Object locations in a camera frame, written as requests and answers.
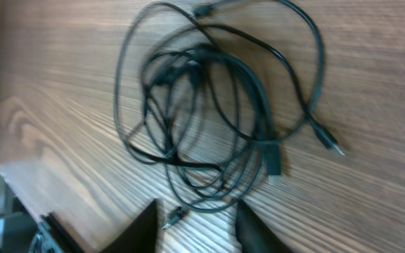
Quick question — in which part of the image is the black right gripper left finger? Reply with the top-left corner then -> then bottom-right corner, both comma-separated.
101,200 -> 159,253

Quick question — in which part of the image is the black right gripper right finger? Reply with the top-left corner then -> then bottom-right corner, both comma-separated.
236,200 -> 293,253

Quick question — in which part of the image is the black thin USB cable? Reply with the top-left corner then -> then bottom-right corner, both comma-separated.
113,0 -> 346,231

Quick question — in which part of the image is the black USB-A cable blue plug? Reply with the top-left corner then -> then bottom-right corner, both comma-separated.
124,25 -> 281,214

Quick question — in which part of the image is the black aluminium base frame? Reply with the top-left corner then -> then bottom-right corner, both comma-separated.
0,175 -> 84,253

